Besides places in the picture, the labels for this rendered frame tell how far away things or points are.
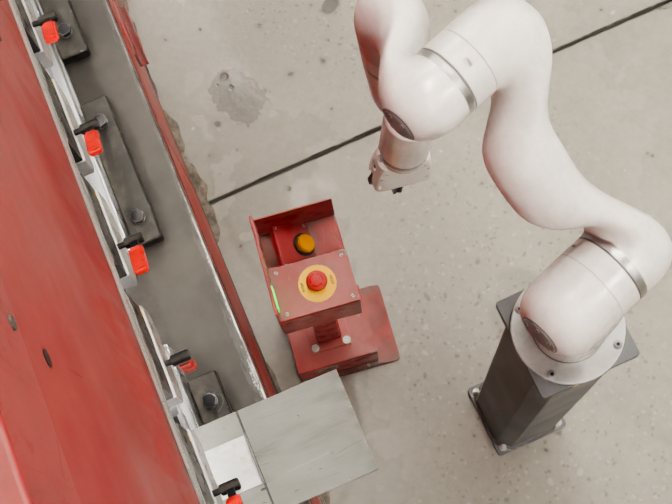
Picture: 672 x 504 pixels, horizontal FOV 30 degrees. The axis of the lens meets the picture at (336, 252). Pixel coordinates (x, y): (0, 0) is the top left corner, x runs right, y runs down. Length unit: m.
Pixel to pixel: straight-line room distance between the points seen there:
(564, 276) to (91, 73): 1.11
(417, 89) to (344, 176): 1.74
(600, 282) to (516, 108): 0.28
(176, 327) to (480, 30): 0.97
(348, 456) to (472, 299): 1.14
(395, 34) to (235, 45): 1.85
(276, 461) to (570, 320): 0.62
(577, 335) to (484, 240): 1.50
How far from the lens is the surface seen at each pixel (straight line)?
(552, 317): 1.70
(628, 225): 1.71
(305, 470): 2.09
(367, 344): 3.00
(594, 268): 1.72
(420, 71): 1.51
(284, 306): 2.36
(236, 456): 2.10
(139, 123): 2.40
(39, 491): 0.84
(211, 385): 2.22
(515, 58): 1.55
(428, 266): 3.17
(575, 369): 2.11
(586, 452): 3.12
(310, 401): 2.10
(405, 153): 1.98
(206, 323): 2.27
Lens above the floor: 3.07
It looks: 75 degrees down
